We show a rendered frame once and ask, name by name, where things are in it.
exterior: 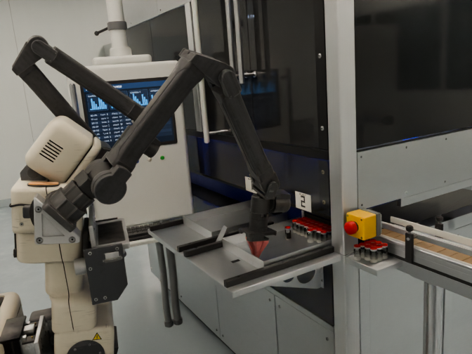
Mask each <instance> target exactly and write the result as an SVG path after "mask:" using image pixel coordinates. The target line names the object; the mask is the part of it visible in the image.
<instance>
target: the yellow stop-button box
mask: <svg viewBox="0 0 472 354"><path fill-rule="evenodd" d="M348 221H353V222H355V224H356V226H357V228H358V230H357V232H356V233H355V234H353V235H350V236H352V237H356V238H358V239H360V240H368V239H370V238H373V237H376V236H379V235H381V213H379V212H376V211H372V210H369V209H365V208H361V209H358V210H355V211H351V212H348V213H347V222H348Z"/></svg>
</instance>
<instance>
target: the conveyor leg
mask: <svg viewBox="0 0 472 354"><path fill-rule="evenodd" d="M411 276H412V275H411ZM412 277H414V276H412ZM415 278H417V277H415ZM417 279H418V278H417ZM419 280H421V279H419ZM422 281H424V280H422ZM441 307H442V288H441V287H439V286H436V285H434V284H431V283H429V282H426V281H424V324H423V354H440V334H441Z"/></svg>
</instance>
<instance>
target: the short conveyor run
mask: <svg viewBox="0 0 472 354"><path fill-rule="evenodd" d="M435 219H436V221H437V222H436V223H435V228H431V227H428V226H425V225H420V224H418V223H413V222H410V221H406V220H403V219H400V218H396V217H393V216H391V223H396V224H398V225H396V224H394V225H393V224H390V223H386V222H383V221H382V222H381V227H382V228H384V229H382V230H381V232H382V233H381V235H379V236H376V237H373V238H370V239H375V240H376V241H381V242H382V243H386V244H388V247H387V248H388V255H389V256H392V257H394V258H397V259H400V260H401V261H402V267H400V268H397V269H396V270H399V271H402V272H404V273H407V274H409V275H412V276H414V277H417V278H419V279H421V280H424V281H426V282H429V283H431V284H434V285H436V286H439V287H441V288H443V289H446V290H448V291H451V292H454V293H455V294H458V295H461V296H463V297H466V298H468V299H471V300H472V239H470V238H467V237H462V236H460V235H455V234H452V233H450V232H445V231H443V224H442V223H440V222H441V221H443V216H441V215H437V216H436V217H435ZM400 225H403V226H405V227H403V226H400ZM417 230H419V231H421V232H419V231H417ZM424 232H426V233H428V234H426V233H424ZM429 234H431V235H429ZM433 235H435V236H433ZM443 238H445V239H447V240H445V239H443ZM370 239H369V240H370ZM450 240H452V241H454V242H452V241H450ZM457 242H459V243H461V244H459V243H457ZM464 244H466V245H468V246H466V245H464ZM469 246H471V247H469Z"/></svg>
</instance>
